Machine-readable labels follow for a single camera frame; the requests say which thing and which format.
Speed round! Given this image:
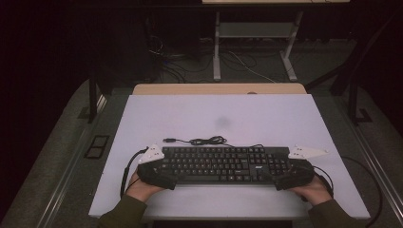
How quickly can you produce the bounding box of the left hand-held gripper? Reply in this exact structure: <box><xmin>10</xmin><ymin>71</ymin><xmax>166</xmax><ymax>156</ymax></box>
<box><xmin>136</xmin><ymin>143</ymin><xmax>179</xmax><ymax>191</ymax></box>

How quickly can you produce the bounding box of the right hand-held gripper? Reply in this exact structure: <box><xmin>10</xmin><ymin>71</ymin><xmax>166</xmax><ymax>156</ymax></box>
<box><xmin>273</xmin><ymin>144</ymin><xmax>329</xmax><ymax>192</ymax></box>

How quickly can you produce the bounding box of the black keyboard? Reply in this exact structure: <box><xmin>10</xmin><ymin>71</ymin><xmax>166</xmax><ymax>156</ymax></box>
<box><xmin>160</xmin><ymin>145</ymin><xmax>291</xmax><ymax>186</ymax></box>

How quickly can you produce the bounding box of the person's left hand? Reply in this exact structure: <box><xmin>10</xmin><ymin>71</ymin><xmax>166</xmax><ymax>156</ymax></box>
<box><xmin>125</xmin><ymin>170</ymin><xmax>165</xmax><ymax>203</ymax></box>

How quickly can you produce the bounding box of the person's right hand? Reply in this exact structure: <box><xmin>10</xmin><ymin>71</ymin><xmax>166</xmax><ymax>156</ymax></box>
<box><xmin>289</xmin><ymin>175</ymin><xmax>334</xmax><ymax>207</ymax></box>

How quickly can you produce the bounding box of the black floor socket plate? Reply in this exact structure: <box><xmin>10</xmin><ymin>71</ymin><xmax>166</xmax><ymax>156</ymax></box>
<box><xmin>84</xmin><ymin>135</ymin><xmax>110</xmax><ymax>160</ymax></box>

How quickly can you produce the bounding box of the white board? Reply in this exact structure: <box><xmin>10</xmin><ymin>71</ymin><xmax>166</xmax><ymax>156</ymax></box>
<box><xmin>88</xmin><ymin>93</ymin><xmax>371</xmax><ymax>220</ymax></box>

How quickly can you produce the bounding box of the black metal stand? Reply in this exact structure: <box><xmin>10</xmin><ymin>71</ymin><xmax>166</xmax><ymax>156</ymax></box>
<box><xmin>87</xmin><ymin>70</ymin><xmax>100</xmax><ymax>124</ymax></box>
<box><xmin>305</xmin><ymin>12</ymin><xmax>403</xmax><ymax>126</ymax></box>

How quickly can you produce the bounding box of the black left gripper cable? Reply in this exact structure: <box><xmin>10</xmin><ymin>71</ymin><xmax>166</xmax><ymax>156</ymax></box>
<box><xmin>119</xmin><ymin>146</ymin><xmax>150</xmax><ymax>199</ymax></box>

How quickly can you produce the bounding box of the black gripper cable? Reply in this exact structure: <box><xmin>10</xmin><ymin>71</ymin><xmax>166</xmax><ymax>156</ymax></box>
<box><xmin>312</xmin><ymin>155</ymin><xmax>383</xmax><ymax>228</ymax></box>
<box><xmin>119</xmin><ymin>146</ymin><xmax>150</xmax><ymax>199</ymax></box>

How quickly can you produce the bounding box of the black keyboard cable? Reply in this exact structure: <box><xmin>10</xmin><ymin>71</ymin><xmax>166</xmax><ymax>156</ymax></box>
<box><xmin>163</xmin><ymin>136</ymin><xmax>264</xmax><ymax>149</ymax></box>

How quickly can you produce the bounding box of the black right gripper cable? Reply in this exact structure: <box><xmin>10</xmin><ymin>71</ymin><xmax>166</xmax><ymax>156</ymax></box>
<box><xmin>312</xmin><ymin>155</ymin><xmax>383</xmax><ymax>228</ymax></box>

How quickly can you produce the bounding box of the aluminium floor rail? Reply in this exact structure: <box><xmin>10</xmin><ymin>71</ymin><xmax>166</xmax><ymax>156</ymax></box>
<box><xmin>37</xmin><ymin>94</ymin><xmax>107</xmax><ymax>228</ymax></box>
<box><xmin>336</xmin><ymin>98</ymin><xmax>403</xmax><ymax>219</ymax></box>

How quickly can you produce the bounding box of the white floor cable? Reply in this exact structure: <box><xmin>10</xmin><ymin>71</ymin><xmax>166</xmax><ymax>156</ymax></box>
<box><xmin>227</xmin><ymin>50</ymin><xmax>277</xmax><ymax>84</ymax></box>

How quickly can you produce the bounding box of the white metal desk frame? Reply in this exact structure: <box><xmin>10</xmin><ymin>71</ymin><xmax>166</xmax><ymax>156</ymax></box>
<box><xmin>201</xmin><ymin>0</ymin><xmax>351</xmax><ymax>83</ymax></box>

